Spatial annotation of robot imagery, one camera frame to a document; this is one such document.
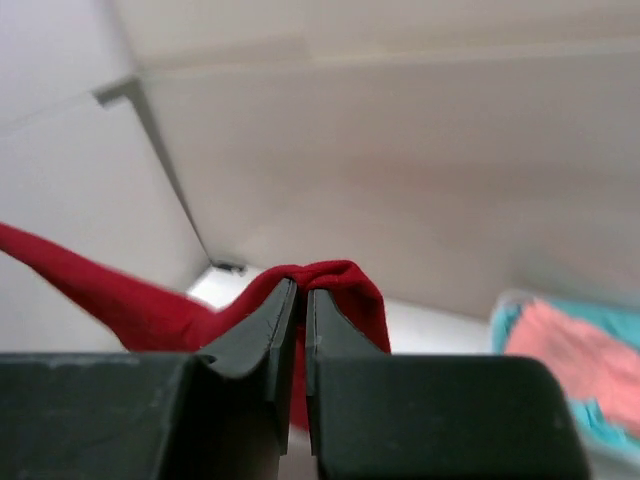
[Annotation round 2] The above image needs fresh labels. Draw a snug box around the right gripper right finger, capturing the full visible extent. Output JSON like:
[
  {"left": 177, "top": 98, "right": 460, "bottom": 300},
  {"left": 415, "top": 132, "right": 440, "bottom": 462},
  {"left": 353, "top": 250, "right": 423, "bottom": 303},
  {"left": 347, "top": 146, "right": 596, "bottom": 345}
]
[{"left": 305, "top": 290, "right": 591, "bottom": 479}]

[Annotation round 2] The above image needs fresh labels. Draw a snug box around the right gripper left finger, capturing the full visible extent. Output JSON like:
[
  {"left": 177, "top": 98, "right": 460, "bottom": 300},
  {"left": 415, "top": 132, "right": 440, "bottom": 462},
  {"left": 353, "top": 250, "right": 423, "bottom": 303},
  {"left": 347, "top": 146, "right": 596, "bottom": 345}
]
[{"left": 1, "top": 279, "right": 297, "bottom": 479}]

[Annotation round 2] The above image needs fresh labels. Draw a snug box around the red t shirt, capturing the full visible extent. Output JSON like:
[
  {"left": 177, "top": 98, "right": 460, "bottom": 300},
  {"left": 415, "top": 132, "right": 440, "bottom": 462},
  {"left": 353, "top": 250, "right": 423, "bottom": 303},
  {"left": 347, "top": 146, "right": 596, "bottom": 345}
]
[{"left": 0, "top": 222, "right": 394, "bottom": 434}]

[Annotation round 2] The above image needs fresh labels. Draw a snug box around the pink t shirt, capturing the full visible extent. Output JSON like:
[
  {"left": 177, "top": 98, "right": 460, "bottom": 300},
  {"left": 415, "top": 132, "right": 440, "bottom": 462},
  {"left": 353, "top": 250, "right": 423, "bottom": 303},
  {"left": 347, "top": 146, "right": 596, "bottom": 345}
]
[{"left": 501, "top": 299, "right": 639, "bottom": 443}]

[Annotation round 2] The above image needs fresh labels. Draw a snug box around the teal t shirt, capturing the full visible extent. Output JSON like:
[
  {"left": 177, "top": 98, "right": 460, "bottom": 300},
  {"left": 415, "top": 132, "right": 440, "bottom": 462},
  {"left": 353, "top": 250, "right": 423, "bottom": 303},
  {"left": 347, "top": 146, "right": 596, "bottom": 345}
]
[{"left": 490, "top": 291, "right": 639, "bottom": 463}]

